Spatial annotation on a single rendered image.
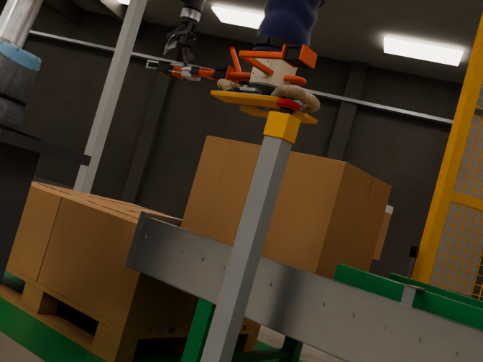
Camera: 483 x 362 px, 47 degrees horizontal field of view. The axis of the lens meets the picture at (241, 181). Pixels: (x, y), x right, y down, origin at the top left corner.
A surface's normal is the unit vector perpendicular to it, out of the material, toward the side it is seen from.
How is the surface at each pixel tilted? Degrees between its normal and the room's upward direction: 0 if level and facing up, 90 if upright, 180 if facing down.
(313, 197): 90
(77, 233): 90
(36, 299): 90
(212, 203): 90
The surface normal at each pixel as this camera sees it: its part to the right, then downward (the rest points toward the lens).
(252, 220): -0.56, -0.20
